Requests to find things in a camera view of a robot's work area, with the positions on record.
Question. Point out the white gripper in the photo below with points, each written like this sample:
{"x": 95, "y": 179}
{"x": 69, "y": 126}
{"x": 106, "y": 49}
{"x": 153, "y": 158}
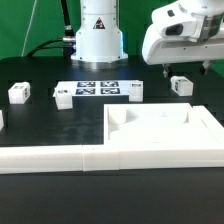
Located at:
{"x": 169, "y": 50}

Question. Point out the white square tabletop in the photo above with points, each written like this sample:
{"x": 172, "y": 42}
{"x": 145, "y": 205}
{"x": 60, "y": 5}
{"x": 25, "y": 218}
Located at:
{"x": 144, "y": 124}

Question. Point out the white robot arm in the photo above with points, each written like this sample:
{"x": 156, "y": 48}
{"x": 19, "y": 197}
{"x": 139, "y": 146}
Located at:
{"x": 183, "y": 31}

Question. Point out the fiducial tag sheet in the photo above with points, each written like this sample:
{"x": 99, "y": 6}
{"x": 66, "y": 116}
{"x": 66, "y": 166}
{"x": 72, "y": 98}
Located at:
{"x": 94, "y": 88}

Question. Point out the white U-shaped fence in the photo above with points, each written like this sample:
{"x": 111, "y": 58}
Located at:
{"x": 110, "y": 156}

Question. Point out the white block left edge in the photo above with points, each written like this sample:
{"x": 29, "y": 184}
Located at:
{"x": 1, "y": 120}

